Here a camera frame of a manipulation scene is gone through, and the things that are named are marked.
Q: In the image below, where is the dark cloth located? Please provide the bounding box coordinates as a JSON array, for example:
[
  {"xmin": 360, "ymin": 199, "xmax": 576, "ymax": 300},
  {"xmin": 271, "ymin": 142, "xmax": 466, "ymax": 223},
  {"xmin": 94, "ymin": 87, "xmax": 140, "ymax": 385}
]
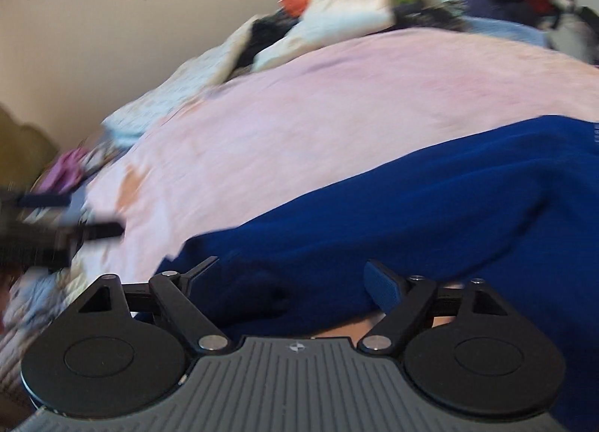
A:
[{"xmin": 236, "ymin": 14, "xmax": 301, "ymax": 78}]

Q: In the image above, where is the blue knit garment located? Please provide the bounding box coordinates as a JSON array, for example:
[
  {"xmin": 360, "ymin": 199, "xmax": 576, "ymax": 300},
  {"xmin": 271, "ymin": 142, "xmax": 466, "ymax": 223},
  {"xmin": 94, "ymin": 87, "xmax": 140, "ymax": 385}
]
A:
[{"xmin": 155, "ymin": 114, "xmax": 599, "ymax": 432}]

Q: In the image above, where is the olive padded furniture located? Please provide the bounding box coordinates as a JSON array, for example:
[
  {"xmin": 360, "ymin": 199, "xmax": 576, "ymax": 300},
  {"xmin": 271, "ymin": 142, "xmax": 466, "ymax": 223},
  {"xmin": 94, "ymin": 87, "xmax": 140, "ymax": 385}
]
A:
[{"xmin": 0, "ymin": 106, "xmax": 60, "ymax": 190}]

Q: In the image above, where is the pink blanket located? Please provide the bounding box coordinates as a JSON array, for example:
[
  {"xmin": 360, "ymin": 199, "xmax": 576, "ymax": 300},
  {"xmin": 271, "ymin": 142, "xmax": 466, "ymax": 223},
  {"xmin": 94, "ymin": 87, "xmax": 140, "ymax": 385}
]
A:
[{"xmin": 61, "ymin": 28, "xmax": 599, "ymax": 302}]

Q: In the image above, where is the white pillow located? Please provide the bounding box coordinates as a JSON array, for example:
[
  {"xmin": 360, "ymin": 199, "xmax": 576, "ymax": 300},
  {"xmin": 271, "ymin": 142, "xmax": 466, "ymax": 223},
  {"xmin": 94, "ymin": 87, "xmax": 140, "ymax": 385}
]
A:
[{"xmin": 254, "ymin": 0, "xmax": 395, "ymax": 73}]

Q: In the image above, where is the light blue cloth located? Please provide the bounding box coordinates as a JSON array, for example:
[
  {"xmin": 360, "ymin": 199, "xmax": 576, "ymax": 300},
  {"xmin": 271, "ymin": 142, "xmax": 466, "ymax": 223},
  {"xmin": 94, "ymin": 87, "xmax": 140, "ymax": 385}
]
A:
[{"xmin": 468, "ymin": 16, "xmax": 549, "ymax": 48}]

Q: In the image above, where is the pale floral quilt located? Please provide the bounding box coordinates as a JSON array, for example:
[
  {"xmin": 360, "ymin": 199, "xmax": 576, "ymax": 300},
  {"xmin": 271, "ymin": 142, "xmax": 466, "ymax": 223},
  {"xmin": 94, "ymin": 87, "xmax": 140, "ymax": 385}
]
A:
[{"xmin": 102, "ymin": 15, "xmax": 256, "ymax": 145}]

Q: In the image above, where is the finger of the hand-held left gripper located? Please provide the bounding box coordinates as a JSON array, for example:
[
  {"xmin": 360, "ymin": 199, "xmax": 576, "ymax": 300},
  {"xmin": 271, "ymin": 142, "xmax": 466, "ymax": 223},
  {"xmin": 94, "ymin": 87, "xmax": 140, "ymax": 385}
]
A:
[
  {"xmin": 16, "ymin": 193, "xmax": 72, "ymax": 209},
  {"xmin": 70, "ymin": 221, "xmax": 125, "ymax": 242}
]

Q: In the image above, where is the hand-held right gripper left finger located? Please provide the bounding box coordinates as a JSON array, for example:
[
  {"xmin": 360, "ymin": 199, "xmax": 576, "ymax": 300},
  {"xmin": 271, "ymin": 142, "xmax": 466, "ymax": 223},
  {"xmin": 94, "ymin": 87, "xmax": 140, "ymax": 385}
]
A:
[{"xmin": 77, "ymin": 256, "xmax": 235, "ymax": 356}]

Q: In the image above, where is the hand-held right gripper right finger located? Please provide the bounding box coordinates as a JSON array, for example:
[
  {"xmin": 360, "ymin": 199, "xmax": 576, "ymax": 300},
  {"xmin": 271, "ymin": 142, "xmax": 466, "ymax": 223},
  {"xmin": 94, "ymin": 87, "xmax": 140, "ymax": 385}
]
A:
[{"xmin": 358, "ymin": 259, "xmax": 512, "ymax": 354}]

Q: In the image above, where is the pink purple cloth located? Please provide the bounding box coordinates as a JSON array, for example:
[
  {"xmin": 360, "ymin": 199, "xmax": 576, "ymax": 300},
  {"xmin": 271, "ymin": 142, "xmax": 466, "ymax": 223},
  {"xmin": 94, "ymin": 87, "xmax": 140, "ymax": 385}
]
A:
[{"xmin": 36, "ymin": 148, "xmax": 89, "ymax": 195}]

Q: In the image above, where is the pile of dark clothes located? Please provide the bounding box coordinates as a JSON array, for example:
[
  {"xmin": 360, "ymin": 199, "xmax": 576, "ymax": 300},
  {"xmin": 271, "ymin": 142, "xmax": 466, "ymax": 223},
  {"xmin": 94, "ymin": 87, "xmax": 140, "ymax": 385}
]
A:
[{"xmin": 392, "ymin": 0, "xmax": 599, "ymax": 63}]

